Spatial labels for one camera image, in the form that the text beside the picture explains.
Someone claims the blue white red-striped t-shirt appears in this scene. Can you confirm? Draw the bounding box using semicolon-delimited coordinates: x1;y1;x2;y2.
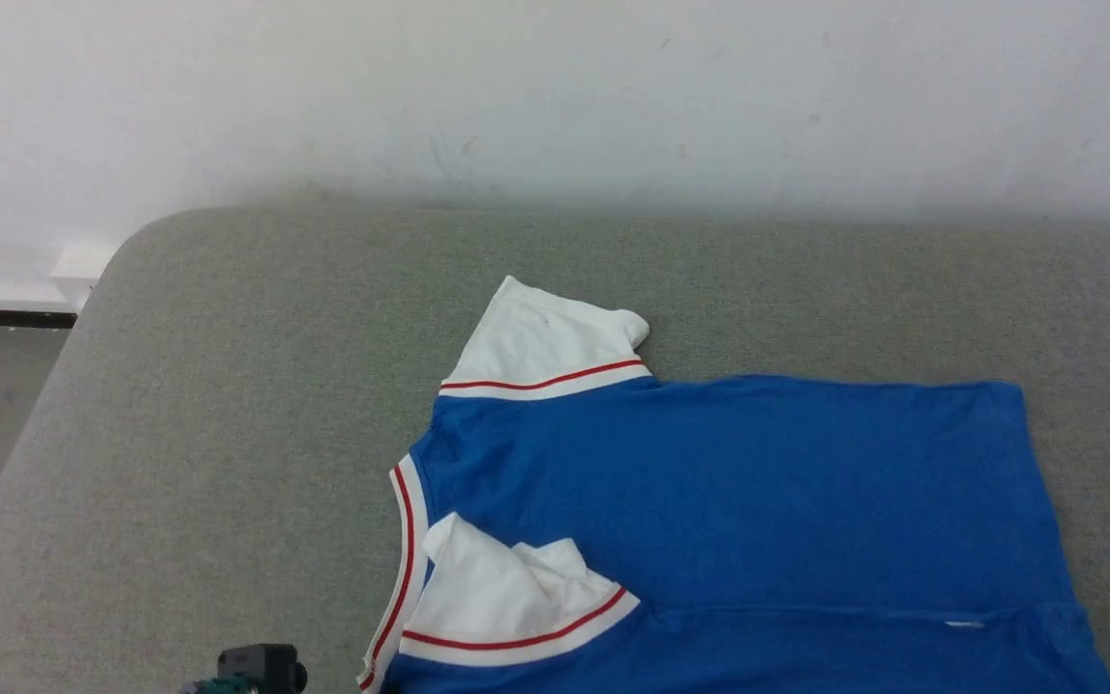
357;275;1110;694

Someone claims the grey fabric sofa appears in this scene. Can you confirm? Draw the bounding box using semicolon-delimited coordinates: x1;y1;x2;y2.
0;200;1110;694

